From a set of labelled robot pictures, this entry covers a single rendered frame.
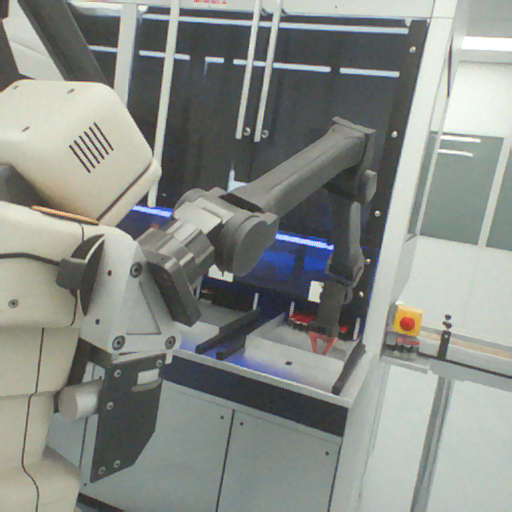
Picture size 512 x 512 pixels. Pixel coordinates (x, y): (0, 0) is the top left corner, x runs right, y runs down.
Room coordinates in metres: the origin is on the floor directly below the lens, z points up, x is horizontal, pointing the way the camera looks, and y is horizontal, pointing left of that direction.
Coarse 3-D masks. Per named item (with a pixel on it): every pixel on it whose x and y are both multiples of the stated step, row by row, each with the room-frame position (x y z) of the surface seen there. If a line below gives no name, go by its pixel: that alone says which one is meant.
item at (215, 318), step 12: (204, 312) 1.55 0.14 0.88; (216, 312) 1.58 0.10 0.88; (228, 312) 1.60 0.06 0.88; (240, 312) 1.63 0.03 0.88; (252, 312) 1.55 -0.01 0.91; (180, 324) 1.34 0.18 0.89; (204, 324) 1.32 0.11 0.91; (216, 324) 1.44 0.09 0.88; (228, 324) 1.36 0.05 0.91; (204, 336) 1.32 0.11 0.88
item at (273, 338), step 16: (272, 320) 1.47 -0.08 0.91; (256, 336) 1.34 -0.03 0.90; (272, 336) 1.41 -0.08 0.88; (288, 336) 1.44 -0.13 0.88; (272, 352) 1.25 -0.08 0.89; (288, 352) 1.24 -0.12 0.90; (304, 352) 1.23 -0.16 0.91; (320, 352) 1.34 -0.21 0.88; (336, 352) 1.37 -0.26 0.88; (352, 352) 1.33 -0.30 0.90; (320, 368) 1.21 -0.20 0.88; (336, 368) 1.20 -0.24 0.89
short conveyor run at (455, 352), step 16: (448, 320) 1.59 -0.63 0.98; (432, 336) 1.55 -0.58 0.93; (448, 336) 1.46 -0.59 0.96; (464, 336) 1.48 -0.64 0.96; (480, 336) 1.52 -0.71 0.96; (432, 352) 1.48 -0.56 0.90; (448, 352) 1.46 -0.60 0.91; (464, 352) 1.45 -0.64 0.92; (480, 352) 1.44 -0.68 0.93; (496, 352) 1.49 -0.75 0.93; (432, 368) 1.47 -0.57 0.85; (448, 368) 1.46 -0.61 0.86; (464, 368) 1.45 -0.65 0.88; (480, 368) 1.43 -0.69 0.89; (496, 368) 1.42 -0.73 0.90; (496, 384) 1.42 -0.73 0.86
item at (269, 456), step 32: (384, 384) 2.19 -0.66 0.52; (96, 416) 1.72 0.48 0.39; (160, 416) 1.64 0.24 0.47; (192, 416) 1.60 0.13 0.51; (224, 416) 1.56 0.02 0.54; (256, 416) 1.53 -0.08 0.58; (64, 448) 1.76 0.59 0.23; (160, 448) 1.63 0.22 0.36; (192, 448) 1.59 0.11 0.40; (224, 448) 1.56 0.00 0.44; (256, 448) 1.52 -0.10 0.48; (288, 448) 1.49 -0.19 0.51; (320, 448) 1.46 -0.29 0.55; (128, 480) 1.67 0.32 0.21; (160, 480) 1.63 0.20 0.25; (192, 480) 1.59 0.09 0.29; (224, 480) 1.55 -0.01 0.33; (256, 480) 1.52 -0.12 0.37; (288, 480) 1.48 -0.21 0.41; (320, 480) 1.45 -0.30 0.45
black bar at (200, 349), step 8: (248, 320) 1.48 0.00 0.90; (256, 320) 1.53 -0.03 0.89; (232, 328) 1.37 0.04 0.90; (240, 328) 1.40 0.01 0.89; (216, 336) 1.27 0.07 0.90; (224, 336) 1.29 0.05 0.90; (232, 336) 1.35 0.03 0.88; (200, 344) 1.18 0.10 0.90; (208, 344) 1.20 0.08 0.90; (216, 344) 1.25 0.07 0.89; (200, 352) 1.17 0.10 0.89
